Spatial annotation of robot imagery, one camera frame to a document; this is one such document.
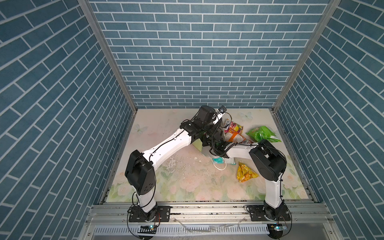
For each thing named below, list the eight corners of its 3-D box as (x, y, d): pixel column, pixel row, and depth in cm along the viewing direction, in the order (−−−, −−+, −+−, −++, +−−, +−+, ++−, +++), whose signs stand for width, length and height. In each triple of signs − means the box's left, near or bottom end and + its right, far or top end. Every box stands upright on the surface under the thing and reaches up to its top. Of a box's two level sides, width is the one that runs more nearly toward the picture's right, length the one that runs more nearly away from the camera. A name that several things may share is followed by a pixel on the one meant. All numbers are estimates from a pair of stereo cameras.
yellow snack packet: (237, 182, 86) (239, 179, 82) (235, 166, 92) (236, 162, 88) (256, 182, 86) (259, 179, 82) (252, 166, 92) (255, 162, 89)
